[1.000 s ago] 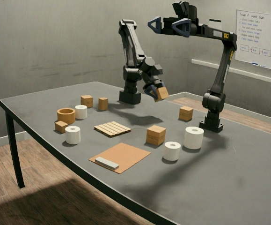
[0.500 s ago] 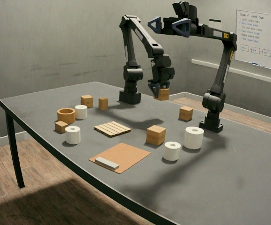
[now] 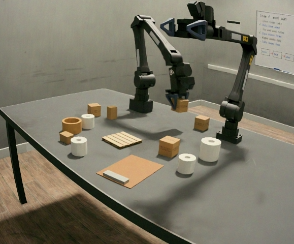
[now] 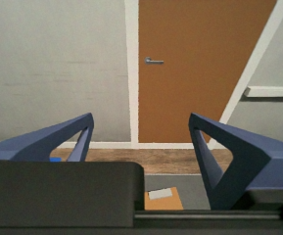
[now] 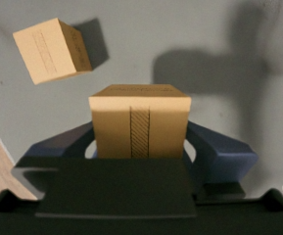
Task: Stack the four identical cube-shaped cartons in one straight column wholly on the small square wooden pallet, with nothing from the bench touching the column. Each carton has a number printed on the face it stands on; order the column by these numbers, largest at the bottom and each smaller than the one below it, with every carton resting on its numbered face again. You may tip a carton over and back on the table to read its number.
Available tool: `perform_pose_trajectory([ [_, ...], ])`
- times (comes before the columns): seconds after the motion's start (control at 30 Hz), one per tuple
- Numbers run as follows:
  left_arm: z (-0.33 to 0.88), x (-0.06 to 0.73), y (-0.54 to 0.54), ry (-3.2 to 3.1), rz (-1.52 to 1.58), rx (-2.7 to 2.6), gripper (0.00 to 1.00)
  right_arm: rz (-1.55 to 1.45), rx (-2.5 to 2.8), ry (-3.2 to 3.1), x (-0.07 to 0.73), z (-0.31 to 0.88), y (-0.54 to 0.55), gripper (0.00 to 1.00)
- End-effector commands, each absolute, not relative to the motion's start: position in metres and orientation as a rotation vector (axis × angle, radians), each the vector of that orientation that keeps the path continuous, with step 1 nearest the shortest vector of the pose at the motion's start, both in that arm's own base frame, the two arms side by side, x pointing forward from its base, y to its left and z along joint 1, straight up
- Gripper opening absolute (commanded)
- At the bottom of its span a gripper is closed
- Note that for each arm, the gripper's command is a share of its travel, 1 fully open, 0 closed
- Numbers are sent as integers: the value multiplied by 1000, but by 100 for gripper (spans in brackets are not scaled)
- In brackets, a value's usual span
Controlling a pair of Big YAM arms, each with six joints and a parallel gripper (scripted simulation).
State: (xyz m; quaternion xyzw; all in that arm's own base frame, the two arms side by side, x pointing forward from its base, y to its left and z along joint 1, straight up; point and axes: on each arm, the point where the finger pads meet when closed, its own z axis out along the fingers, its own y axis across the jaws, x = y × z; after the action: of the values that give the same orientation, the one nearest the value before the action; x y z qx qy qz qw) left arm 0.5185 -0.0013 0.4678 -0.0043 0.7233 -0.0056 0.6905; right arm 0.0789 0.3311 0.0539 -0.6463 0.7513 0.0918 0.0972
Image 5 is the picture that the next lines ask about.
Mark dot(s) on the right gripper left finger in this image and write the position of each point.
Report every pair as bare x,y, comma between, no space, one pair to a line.
69,144

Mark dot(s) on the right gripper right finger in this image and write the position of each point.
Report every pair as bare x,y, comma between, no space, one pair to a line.
219,158

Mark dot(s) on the tan cardboard carton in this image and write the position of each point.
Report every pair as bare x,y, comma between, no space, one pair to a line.
139,121
52,52

